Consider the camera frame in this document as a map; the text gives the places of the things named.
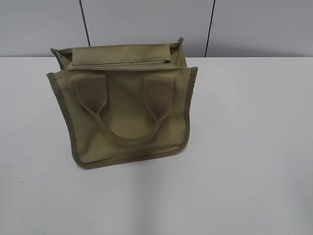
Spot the yellow canvas tote bag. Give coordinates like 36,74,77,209
47,38,198,169

